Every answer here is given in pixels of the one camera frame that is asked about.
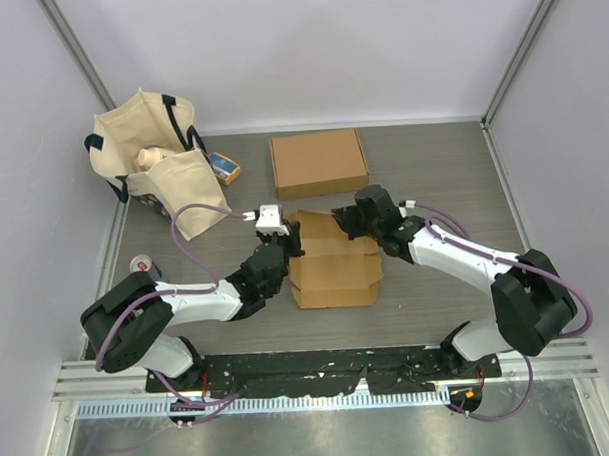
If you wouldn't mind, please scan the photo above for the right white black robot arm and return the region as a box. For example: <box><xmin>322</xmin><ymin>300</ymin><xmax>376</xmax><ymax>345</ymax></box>
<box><xmin>332</xmin><ymin>184</ymin><xmax>578</xmax><ymax>378</ymax></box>

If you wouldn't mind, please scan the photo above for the aluminium frame post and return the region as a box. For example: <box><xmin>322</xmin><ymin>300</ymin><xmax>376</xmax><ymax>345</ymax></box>
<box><xmin>36</xmin><ymin>0</ymin><xmax>116</xmax><ymax>111</ymax></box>
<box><xmin>481</xmin><ymin>0</ymin><xmax>560</xmax><ymax>130</ymax></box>

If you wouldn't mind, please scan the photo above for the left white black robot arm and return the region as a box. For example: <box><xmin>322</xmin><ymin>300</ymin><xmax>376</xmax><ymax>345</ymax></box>
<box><xmin>80</xmin><ymin>220</ymin><xmax>303</xmax><ymax>391</ymax></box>

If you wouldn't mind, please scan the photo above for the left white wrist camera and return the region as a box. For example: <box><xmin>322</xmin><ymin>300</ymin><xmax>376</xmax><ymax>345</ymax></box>
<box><xmin>242</xmin><ymin>204</ymin><xmax>291</xmax><ymax>236</ymax></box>

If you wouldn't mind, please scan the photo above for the slotted cable duct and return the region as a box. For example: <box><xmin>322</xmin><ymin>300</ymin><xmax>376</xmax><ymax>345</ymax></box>
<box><xmin>75</xmin><ymin>387</ymin><xmax>450</xmax><ymax>420</ymax></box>

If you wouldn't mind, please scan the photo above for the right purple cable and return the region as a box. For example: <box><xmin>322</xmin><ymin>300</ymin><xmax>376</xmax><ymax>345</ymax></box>
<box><xmin>398</xmin><ymin>192</ymin><xmax>597</xmax><ymax>426</ymax></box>

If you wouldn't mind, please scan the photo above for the small blue orange box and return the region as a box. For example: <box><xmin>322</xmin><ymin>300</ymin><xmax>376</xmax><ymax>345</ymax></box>
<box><xmin>208</xmin><ymin>152</ymin><xmax>242</xmax><ymax>186</ymax></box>

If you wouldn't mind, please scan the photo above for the large brown cardboard box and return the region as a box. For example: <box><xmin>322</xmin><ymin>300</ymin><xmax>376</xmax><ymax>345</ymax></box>
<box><xmin>270</xmin><ymin>128</ymin><xmax>370</xmax><ymax>200</ymax></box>

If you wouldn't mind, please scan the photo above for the red bull can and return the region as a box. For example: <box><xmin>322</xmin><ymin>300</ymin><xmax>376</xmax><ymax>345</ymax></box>
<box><xmin>129</xmin><ymin>254</ymin><xmax>163</xmax><ymax>281</ymax></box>

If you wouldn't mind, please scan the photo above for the cream bottle in bag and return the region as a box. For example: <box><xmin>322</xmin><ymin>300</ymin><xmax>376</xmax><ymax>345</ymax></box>
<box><xmin>135</xmin><ymin>146</ymin><xmax>178</xmax><ymax>172</ymax></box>

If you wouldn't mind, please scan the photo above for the right aluminium frame post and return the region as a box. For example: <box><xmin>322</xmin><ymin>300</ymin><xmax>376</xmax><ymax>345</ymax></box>
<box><xmin>481</xmin><ymin>0</ymin><xmax>560</xmax><ymax>130</ymax></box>

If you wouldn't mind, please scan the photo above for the beige canvas tote bag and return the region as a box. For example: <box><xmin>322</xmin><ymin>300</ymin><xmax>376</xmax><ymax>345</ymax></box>
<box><xmin>84</xmin><ymin>90</ymin><xmax>229</xmax><ymax>240</ymax></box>

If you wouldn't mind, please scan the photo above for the left aluminium frame post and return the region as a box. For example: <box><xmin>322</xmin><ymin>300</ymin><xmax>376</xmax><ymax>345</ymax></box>
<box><xmin>36</xmin><ymin>0</ymin><xmax>116</xmax><ymax>111</ymax></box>

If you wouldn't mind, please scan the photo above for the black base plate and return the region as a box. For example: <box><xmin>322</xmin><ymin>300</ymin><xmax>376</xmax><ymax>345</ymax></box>
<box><xmin>139</xmin><ymin>345</ymin><xmax>502</xmax><ymax>399</ymax></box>

